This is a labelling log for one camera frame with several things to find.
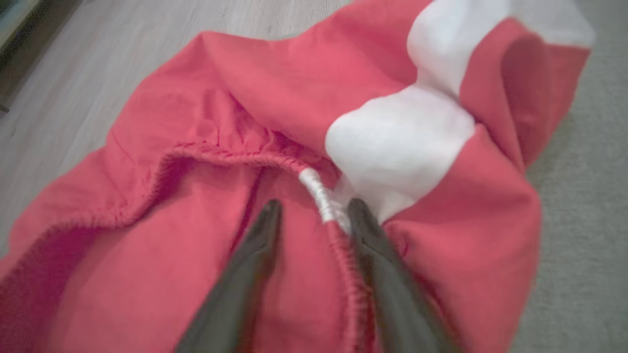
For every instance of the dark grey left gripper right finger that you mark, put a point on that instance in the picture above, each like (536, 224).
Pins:
(392, 299)

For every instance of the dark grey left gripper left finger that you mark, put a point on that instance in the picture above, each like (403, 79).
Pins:
(235, 299)

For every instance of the red and white garment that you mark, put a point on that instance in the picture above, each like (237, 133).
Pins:
(206, 274)

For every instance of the grey fabric sofa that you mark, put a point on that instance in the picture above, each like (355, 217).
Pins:
(584, 245)

